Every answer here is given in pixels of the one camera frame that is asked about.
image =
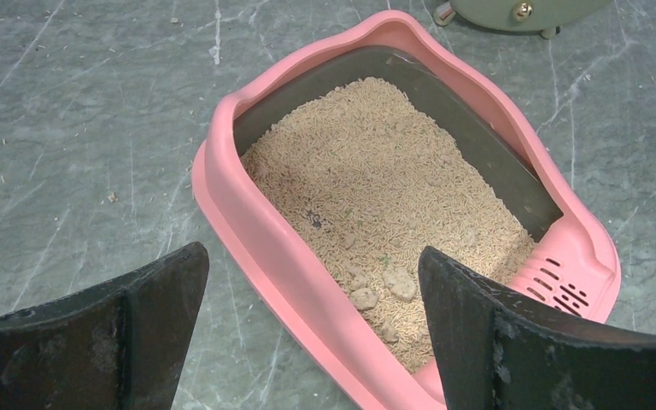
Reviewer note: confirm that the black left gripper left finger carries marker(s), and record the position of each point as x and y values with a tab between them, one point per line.
120	344

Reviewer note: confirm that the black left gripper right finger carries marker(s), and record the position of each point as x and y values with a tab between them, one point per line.
496	348

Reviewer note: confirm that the pink cat litter box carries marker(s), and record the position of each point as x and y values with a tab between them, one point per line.
575	268

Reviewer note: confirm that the beige cat litter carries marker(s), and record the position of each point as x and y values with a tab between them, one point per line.
368	181

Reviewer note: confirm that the round pastel drawer cabinet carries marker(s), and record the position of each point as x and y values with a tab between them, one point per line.
545	17

